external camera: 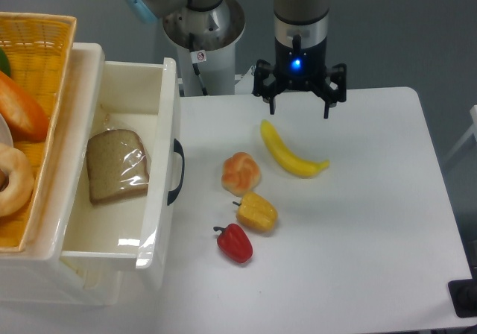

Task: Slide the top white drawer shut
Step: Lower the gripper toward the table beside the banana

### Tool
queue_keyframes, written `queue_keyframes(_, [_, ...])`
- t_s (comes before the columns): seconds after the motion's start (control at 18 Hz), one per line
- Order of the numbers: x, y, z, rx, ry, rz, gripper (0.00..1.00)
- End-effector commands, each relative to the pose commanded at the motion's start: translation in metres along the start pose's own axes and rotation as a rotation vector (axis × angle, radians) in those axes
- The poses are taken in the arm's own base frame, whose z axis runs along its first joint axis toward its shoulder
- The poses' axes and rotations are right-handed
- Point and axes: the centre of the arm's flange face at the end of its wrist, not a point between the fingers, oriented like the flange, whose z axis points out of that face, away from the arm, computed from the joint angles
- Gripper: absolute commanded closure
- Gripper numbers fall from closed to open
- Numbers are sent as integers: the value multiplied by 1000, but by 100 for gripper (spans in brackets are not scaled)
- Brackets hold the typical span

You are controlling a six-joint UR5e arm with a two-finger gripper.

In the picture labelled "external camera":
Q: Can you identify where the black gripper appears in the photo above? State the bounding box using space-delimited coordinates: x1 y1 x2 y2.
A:
252 38 347 119

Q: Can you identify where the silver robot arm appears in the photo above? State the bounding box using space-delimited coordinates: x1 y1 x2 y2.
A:
126 0 347 109

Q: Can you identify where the white top drawer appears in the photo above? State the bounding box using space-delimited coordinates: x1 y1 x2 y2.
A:
62 58 185 271

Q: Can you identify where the white drawer cabinet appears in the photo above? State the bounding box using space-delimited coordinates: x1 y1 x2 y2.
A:
0 42 165 306

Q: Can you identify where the yellow banana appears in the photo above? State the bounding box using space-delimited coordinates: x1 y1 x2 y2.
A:
260 119 329 178

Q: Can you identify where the knotted bread roll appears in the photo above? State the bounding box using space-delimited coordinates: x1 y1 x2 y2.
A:
221 152 262 197

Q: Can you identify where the yellow bell pepper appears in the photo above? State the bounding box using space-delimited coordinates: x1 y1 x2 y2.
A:
233 192 278 233

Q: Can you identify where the red bell pepper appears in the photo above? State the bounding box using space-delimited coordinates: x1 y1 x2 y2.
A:
213 224 253 264

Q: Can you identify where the wrapped brown bread slice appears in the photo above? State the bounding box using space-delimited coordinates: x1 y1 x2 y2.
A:
86 129 149 205

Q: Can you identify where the black device at corner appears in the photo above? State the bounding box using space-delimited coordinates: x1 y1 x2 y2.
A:
448 279 476 318

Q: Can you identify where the yellow wicker basket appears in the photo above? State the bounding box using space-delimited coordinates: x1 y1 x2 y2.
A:
1 12 77 253

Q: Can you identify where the orange baguette bread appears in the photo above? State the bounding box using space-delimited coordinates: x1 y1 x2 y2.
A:
1 72 49 142

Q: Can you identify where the green vegetable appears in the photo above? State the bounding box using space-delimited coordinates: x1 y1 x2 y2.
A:
0 48 11 77

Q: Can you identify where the white plate edge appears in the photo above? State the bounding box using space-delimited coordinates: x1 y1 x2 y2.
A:
0 115 13 147

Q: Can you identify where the tan bagel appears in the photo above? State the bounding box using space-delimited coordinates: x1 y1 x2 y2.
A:
1 143 34 217

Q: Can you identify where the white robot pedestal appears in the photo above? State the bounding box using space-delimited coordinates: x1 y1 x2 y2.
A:
162 0 245 97

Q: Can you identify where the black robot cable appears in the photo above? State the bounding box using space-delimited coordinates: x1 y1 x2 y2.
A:
188 31 209 96

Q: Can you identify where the black drawer handle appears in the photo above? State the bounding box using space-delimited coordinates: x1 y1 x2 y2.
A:
167 139 186 206

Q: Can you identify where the white frame at right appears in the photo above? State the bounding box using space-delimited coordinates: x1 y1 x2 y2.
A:
442 105 476 172

